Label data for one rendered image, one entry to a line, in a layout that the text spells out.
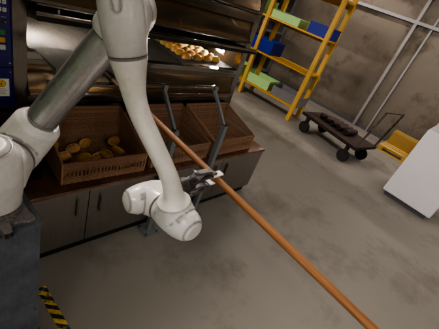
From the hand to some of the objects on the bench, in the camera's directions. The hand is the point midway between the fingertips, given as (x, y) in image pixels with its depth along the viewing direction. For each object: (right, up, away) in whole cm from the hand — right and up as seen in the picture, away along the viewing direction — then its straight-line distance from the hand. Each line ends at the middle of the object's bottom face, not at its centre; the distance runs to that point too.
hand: (214, 177), depth 126 cm
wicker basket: (-86, +11, +79) cm, 117 cm away
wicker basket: (-2, +30, +164) cm, 167 cm away
